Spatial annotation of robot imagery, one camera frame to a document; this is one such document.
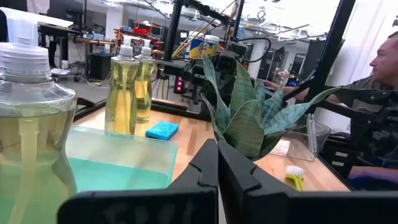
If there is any black box with red lights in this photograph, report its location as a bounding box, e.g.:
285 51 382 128
174 75 185 95

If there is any yellow blue wipes canister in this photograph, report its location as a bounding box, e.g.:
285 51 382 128
188 34 220 60

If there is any person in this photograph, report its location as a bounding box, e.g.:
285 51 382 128
263 30 398 191

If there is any black metal table frame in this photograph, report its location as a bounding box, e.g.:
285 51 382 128
150 0 357 123

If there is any clear plastic bin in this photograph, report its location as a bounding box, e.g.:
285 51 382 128
269 113 333 162

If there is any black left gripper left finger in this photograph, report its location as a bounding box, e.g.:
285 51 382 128
57 138 220 224

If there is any black computer case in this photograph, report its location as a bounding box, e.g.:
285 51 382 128
88 52 113 81

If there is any yellow dish soap pump bottle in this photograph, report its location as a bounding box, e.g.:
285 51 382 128
104 34 140 135
0 6 78 224
134 39 156 124

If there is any red parts shelf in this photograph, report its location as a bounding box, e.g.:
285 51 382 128
114 20 165 60

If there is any yellow-green dish brush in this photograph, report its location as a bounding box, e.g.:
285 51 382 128
285 165 306 192

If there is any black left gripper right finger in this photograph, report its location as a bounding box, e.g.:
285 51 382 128
218 140 398 224

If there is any snake plant in white pot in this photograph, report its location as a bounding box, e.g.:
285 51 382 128
200 55 341 162

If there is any light blue sponge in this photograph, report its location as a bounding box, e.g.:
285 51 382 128
145 121 180 141

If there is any black desk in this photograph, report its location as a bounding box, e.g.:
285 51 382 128
39 24 82 70

